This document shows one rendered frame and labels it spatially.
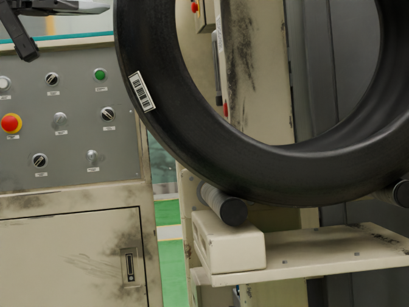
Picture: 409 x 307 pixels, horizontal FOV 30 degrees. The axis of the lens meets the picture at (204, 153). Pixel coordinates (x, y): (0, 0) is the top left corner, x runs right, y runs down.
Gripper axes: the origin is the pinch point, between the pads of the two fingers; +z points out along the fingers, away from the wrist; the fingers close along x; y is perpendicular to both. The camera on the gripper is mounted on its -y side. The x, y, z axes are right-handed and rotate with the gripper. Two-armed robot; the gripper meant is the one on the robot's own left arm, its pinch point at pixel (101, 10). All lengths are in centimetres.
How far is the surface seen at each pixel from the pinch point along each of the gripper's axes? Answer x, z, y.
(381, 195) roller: -2, 47, -29
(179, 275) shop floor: 377, 39, -119
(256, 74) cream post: 28.4, 30.2, -7.3
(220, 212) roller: -8.3, 19.4, -31.5
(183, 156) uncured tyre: -8.9, 13.4, -22.8
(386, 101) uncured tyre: 15, 53, -12
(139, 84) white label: -11.4, 6.2, -12.2
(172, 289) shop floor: 338, 32, -120
